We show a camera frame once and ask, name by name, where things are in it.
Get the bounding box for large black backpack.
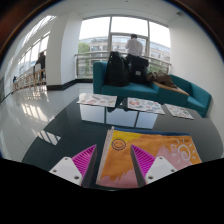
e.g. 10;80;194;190
104;50;131;88

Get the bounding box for brown jacket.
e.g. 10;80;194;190
146;70;178;89

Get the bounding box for black backpack with label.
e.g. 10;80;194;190
128;54;150;84

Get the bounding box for wooden corridor railing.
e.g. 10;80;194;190
12;68;48;93

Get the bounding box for colourful printed sticker sheet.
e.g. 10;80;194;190
164;103;195;121
126;97;166;116
76;92;118;108

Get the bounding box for metal window railing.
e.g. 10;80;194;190
73;50;172;79

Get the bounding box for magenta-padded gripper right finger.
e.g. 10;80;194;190
129;144;178;189

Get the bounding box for wooden sofa table top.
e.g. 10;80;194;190
153;80;190;97

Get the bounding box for teal sofa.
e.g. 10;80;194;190
92;60;213;118

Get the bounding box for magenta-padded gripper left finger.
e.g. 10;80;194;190
49;143;99;189

